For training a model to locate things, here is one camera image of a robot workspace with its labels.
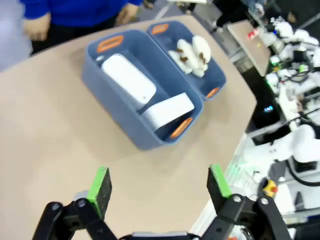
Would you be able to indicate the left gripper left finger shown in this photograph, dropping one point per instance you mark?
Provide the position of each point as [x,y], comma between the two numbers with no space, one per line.
[100,197]

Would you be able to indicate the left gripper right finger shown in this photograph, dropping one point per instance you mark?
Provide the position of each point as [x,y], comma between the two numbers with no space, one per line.
[225,200]

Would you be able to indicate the white boxy digital clock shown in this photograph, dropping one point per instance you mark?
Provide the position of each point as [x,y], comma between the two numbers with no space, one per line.
[167,110]

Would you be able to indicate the white rounded digital clock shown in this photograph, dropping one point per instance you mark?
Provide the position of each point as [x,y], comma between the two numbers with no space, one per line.
[127,77]

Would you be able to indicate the white plush toy brown patches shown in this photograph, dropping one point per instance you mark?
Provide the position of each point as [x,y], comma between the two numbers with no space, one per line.
[186,61]

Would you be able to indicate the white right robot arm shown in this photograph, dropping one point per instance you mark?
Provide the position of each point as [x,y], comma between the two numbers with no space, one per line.
[300,142]

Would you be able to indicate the person's left forearm blue sleeve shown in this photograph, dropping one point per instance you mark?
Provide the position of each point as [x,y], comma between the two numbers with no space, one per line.
[135,2]

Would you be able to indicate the person's right forearm blue sleeve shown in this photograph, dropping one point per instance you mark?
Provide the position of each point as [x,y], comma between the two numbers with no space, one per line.
[35,8]

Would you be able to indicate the person's right hand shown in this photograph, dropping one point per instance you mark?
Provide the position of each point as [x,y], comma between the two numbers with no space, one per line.
[37,26]

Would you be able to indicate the person's left hand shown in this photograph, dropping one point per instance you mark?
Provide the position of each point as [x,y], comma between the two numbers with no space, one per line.
[127,13]

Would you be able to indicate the yellow red emergency stop button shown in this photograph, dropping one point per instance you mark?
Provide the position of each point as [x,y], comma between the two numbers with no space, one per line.
[269,188]

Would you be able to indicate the tan rectangular table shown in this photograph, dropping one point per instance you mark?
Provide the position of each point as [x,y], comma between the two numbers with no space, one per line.
[252,52]

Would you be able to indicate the red white card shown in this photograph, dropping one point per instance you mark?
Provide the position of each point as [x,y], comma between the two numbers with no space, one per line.
[253,33]

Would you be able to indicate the person in grey top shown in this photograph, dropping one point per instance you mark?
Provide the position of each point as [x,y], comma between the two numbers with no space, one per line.
[12,37]

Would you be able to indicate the person in blue hoodie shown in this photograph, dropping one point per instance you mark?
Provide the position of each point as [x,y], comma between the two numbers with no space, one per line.
[80,10]

